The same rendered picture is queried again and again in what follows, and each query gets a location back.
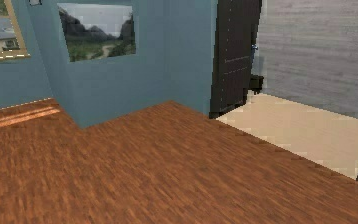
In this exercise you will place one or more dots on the dark brown room door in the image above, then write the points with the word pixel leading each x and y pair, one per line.
pixel 233 56

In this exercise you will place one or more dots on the small black side table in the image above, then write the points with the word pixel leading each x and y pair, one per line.
pixel 256 82

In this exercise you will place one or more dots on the mountain landscape picture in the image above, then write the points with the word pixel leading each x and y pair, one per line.
pixel 97 31

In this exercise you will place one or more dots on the gold framed house picture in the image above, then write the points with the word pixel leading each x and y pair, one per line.
pixel 0 30

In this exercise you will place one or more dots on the small grey wall switch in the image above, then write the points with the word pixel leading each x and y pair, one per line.
pixel 35 2

